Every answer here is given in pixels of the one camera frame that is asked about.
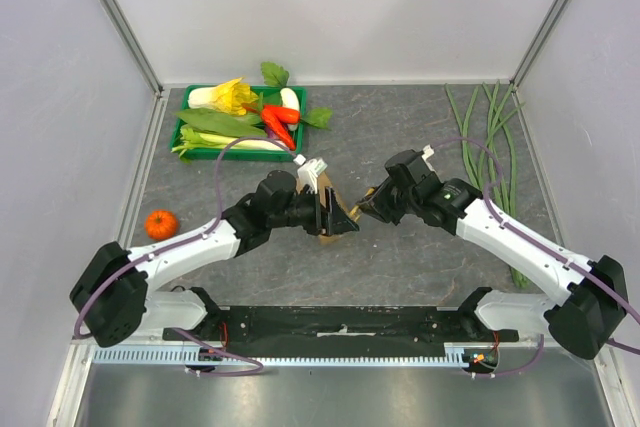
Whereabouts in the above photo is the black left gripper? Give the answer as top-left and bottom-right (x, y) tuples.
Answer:
(269, 186), (359, 237)

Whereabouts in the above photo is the yellow utility knife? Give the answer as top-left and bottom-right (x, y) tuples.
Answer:
(349, 187), (375, 221)

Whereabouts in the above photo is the brown cardboard express box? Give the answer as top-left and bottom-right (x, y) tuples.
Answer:
(317, 171), (347, 247)

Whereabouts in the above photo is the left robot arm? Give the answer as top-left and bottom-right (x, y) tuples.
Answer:
(69, 171), (350, 347)

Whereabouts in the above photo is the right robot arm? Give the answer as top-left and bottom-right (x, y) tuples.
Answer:
(356, 147), (631, 360)

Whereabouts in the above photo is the green leaf beside tray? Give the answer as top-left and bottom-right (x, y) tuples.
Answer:
(301, 107), (333, 130)

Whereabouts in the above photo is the red chili pepper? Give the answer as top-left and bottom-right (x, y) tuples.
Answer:
(243, 104), (301, 150)

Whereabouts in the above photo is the white radish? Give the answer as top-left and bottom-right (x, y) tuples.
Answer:
(280, 87), (300, 131)

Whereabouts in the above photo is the green long beans bundle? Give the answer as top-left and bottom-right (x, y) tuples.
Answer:
(444, 79), (532, 290)

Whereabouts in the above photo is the green plastic tray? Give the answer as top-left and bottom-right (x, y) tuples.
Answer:
(169, 85), (309, 162)

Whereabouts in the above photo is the large green leaf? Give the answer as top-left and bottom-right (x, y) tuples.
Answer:
(176, 108), (267, 138)

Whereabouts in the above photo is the green leaf sprig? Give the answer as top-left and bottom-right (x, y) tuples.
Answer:
(260, 61), (290, 89)

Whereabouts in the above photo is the yellow napa cabbage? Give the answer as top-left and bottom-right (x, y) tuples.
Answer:
(187, 77), (258, 116)

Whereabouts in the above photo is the green white celery stalk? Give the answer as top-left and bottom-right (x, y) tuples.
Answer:
(170, 125), (290, 162)

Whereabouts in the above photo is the small orange pumpkin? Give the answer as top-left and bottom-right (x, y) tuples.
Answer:
(144, 210), (180, 241)

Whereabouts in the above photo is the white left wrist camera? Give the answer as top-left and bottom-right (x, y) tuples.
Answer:
(293, 154), (327, 194)

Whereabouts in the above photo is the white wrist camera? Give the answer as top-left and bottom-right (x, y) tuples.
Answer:
(293, 154), (327, 194)
(421, 145), (434, 163)

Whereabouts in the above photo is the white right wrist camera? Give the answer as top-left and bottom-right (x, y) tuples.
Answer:
(421, 145), (434, 163)

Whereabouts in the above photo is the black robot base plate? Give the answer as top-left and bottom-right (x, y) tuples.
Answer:
(188, 306), (519, 357)

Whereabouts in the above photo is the slotted white cable duct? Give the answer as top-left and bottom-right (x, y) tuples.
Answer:
(91, 342), (469, 368)

